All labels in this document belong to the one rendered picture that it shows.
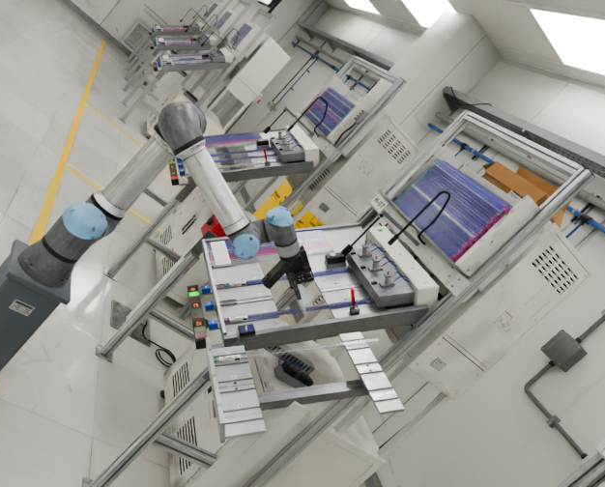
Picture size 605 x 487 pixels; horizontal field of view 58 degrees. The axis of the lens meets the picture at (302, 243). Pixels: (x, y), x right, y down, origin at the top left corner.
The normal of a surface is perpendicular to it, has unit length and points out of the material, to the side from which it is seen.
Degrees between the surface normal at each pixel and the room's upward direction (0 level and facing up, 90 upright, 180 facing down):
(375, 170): 90
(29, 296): 90
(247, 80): 90
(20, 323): 90
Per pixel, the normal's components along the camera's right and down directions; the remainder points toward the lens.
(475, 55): 0.26, 0.46
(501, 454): -0.67, -0.55
